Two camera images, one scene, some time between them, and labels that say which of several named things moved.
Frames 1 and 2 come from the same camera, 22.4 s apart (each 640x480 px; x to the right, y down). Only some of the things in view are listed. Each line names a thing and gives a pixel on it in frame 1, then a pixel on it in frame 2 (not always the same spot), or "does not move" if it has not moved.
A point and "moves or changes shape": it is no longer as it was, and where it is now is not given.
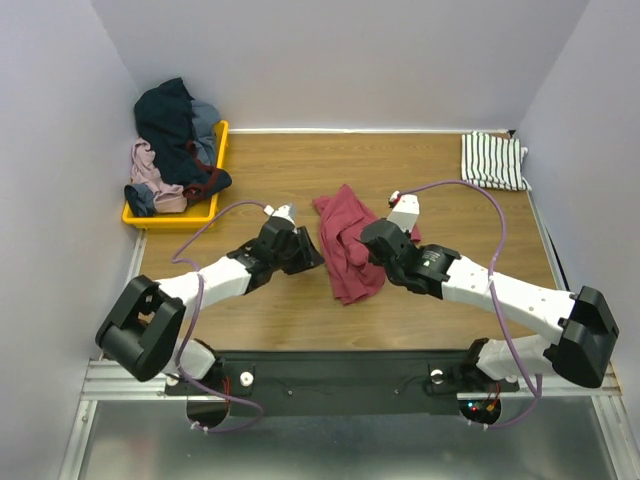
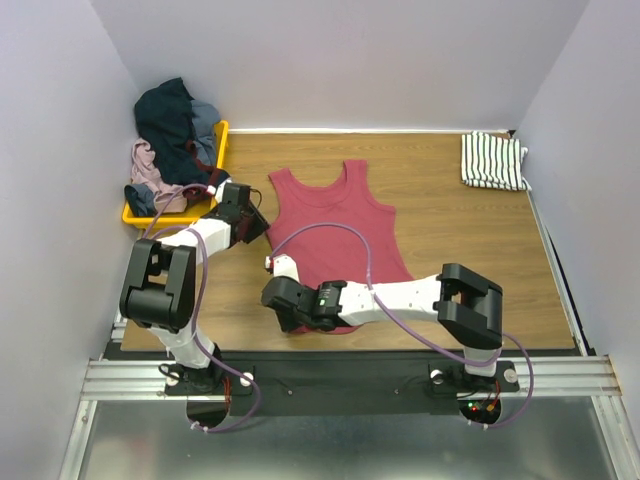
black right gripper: x=382 y=245 to x=279 y=304
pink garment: x=145 y=171 does not move
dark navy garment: x=164 y=118 does not move
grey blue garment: x=205 y=116 does not move
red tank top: x=343 y=214 moves or changes shape
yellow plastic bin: x=198 y=212 does not move
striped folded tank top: x=493 y=161 does not move
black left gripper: x=308 y=256 to x=260 y=224
